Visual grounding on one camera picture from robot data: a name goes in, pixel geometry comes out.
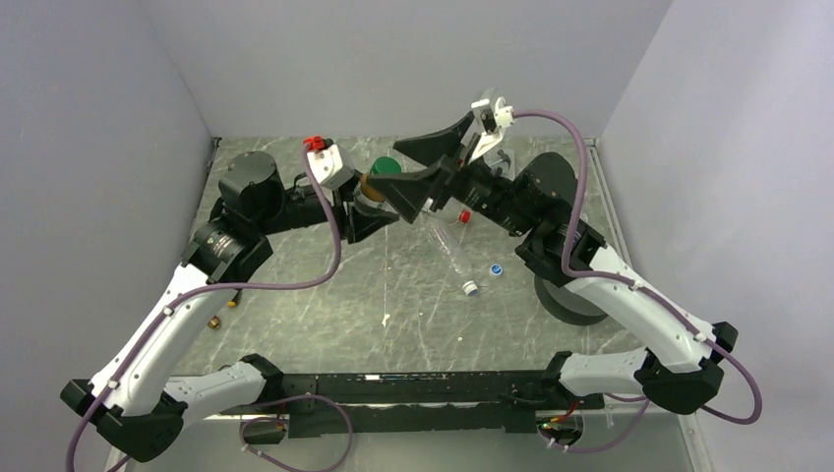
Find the brown bottle green cap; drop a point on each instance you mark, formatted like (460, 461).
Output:
(369, 196)

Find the red label clear bottle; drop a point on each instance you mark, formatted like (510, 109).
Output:
(450, 214)

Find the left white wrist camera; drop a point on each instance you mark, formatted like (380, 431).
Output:
(331, 166)

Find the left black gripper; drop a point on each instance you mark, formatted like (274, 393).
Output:
(355, 224)

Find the clear plastic organizer box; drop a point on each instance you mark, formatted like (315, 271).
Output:
(490, 159)

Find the small black hammer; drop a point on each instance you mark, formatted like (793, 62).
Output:
(503, 160)

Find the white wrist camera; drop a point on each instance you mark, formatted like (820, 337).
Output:
(331, 166)
(492, 117)

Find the black base frame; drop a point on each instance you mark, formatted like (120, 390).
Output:
(514, 402)

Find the black round disc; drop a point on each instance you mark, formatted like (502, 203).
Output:
(566, 306)

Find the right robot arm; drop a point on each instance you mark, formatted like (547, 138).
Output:
(678, 366)

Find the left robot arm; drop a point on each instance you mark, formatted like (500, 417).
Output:
(134, 402)

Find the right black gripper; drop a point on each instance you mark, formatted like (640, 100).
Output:
(408, 192)

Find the clear unlabeled plastic bottle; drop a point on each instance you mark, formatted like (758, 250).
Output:
(449, 247)

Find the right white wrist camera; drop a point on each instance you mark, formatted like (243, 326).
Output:
(492, 117)

